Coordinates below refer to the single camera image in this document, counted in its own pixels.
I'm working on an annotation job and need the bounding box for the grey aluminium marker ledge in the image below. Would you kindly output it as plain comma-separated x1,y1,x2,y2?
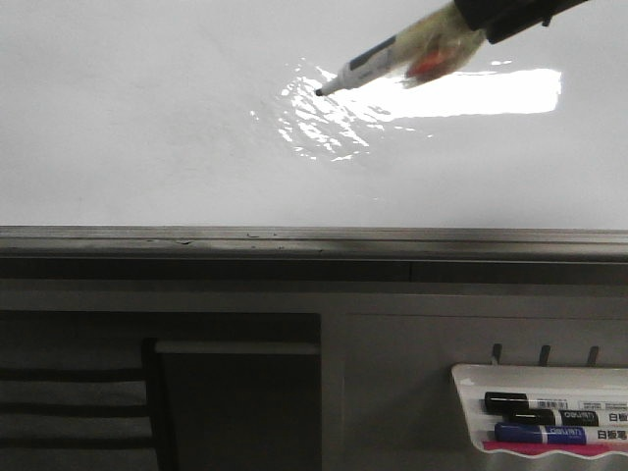
1,226,627,263

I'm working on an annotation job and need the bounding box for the pink strip in tray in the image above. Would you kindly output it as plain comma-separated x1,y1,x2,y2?
482,441,627,457

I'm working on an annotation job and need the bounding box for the lower black whiteboard marker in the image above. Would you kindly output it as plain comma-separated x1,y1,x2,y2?
506,409,627,427

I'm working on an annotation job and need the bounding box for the dark chair backrest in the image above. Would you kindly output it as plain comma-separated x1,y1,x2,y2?
1,338,181,470

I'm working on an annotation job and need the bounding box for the white whiteboard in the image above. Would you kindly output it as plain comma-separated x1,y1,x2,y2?
1,1,627,230

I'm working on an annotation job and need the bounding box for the upper black whiteboard marker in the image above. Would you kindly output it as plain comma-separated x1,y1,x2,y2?
484,392,627,413

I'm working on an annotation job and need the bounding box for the white black whiteboard marker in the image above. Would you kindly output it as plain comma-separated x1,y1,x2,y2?
315,0,487,97

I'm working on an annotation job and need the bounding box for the white plastic marker tray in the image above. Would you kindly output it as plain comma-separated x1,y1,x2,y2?
451,364,627,461

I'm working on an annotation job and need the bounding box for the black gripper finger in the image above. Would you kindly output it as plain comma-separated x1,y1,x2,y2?
454,0,586,44

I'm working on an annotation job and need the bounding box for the blue whiteboard marker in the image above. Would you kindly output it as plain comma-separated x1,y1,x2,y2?
494,423,627,446

